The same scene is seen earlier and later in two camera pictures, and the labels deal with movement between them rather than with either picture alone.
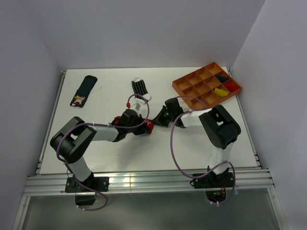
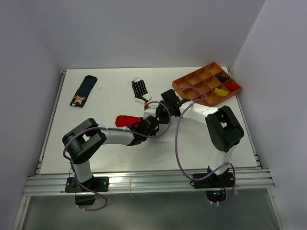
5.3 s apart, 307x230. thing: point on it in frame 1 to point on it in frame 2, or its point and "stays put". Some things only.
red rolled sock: x=231 y=86 stays put
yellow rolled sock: x=221 y=92 stays put
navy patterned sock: x=83 y=91 stays put
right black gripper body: x=168 y=116 to x=163 y=112
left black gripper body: x=133 y=130 to x=150 y=134
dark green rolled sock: x=221 y=78 stays put
